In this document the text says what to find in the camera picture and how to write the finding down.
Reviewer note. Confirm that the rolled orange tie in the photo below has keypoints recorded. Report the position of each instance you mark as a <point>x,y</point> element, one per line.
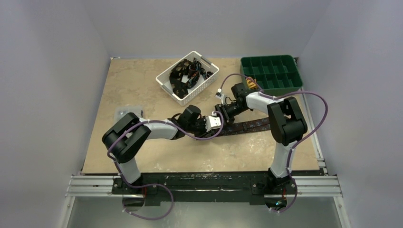
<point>251,84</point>

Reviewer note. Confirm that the clear plastic screw box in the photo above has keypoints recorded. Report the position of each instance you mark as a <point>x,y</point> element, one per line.
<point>121,111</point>

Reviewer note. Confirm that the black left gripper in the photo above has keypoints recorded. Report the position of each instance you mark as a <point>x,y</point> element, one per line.
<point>204,133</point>

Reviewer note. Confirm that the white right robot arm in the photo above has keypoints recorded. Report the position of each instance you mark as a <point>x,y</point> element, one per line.
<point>287,125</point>

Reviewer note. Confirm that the dark ties in basket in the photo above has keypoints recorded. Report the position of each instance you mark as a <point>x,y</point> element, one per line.
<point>185,75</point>

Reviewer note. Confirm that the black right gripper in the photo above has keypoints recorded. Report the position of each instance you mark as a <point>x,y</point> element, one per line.
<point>225,111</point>

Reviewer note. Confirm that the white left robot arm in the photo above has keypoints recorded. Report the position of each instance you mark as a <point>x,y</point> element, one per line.
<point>126,137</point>

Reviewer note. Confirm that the white perforated plastic basket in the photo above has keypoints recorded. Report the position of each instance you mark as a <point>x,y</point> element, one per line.
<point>163,78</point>

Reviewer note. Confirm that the green compartment tray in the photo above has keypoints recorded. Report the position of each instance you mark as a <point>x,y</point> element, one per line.
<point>277,75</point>

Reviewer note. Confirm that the maroon blue floral tie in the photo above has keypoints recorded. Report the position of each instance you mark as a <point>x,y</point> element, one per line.
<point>252,126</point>

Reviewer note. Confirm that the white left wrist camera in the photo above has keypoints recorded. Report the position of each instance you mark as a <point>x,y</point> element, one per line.
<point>213,121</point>

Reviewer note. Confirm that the aluminium frame rail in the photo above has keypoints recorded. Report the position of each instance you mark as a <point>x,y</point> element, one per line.
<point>311,184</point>

